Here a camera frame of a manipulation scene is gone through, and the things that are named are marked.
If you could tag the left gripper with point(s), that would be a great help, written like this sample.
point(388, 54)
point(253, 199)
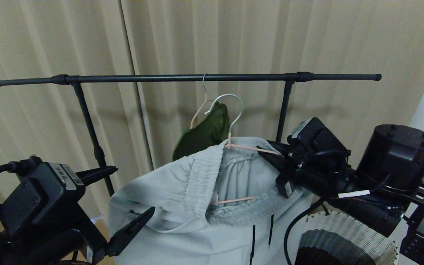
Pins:
point(57, 243)

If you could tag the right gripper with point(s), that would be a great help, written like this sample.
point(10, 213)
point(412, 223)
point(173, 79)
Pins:
point(326, 184)

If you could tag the pink clothes hanger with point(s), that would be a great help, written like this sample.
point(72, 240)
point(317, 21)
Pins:
point(199, 110)
point(248, 148)

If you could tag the white garment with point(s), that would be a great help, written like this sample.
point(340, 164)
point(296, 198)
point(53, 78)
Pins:
point(160, 206)

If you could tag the green printed t-shirt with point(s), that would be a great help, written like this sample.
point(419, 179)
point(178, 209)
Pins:
point(204, 136)

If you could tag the white laundry basket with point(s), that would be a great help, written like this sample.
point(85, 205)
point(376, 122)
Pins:
point(344, 228)

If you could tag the black clothes rack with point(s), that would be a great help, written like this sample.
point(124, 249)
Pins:
point(197, 77)

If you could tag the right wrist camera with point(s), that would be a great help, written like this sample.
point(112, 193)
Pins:
point(318, 140)

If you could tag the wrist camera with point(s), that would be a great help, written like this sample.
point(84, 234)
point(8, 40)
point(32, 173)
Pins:
point(318, 140)
point(39, 198)

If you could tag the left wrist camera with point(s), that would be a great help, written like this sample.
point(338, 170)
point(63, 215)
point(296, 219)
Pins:
point(39, 198)

